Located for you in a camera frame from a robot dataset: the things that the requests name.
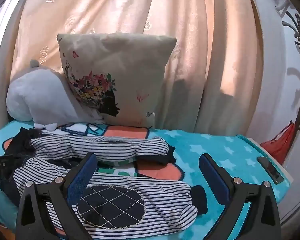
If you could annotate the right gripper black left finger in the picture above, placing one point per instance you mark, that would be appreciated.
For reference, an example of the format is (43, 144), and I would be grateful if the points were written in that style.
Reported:
(34, 220)

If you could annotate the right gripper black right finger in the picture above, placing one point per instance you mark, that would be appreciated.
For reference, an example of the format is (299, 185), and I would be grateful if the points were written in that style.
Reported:
(262, 220)

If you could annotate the navy striped baby pants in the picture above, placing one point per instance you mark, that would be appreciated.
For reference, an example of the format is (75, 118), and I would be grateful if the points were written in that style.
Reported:
(137, 191)

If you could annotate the black phone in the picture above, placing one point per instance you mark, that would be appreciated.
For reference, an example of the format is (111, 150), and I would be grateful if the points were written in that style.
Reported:
(271, 170)

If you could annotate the teal cartoon fleece blanket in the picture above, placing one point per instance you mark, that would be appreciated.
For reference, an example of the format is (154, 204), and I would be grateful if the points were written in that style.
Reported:
(238, 155)

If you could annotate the red bag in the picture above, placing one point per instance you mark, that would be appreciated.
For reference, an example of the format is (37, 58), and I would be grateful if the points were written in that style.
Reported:
(278, 147)

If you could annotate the grey plush toy cushion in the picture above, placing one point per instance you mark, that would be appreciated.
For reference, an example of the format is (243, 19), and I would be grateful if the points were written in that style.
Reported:
(42, 95)

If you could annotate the peach star-embroidered curtain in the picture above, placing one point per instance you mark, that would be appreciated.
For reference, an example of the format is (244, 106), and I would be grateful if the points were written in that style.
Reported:
(202, 66)

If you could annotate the beige floral print pillow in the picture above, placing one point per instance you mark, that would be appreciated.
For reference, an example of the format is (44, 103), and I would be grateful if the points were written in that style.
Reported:
(119, 74)

